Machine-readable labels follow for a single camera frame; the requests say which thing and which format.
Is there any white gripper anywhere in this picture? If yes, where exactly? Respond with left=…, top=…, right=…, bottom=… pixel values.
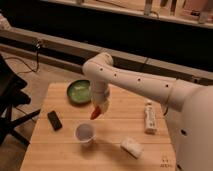
left=92, top=99, right=109, bottom=114

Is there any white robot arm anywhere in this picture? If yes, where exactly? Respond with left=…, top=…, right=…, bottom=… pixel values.
left=82, top=52, right=213, bottom=171

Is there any green bowl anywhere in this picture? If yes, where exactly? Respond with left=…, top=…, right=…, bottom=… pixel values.
left=66, top=79, right=91, bottom=105

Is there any white folded cloth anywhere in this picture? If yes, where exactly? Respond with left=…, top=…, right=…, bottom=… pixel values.
left=120, top=137, right=143, bottom=159

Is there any black rectangular block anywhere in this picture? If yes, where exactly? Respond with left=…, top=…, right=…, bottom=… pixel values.
left=47, top=111, right=62, bottom=131

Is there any white tube bottle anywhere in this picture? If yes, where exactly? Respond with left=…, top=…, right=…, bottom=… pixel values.
left=144, top=100, right=157, bottom=134

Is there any metal clamp stand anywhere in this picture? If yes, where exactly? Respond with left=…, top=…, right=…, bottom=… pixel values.
left=35, top=40, right=42, bottom=72

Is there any black office chair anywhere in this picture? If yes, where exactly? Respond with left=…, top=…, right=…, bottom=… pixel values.
left=0, top=54, right=40, bottom=146

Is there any black floor cable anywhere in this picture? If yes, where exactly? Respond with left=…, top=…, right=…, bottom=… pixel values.
left=4, top=56, right=40, bottom=75

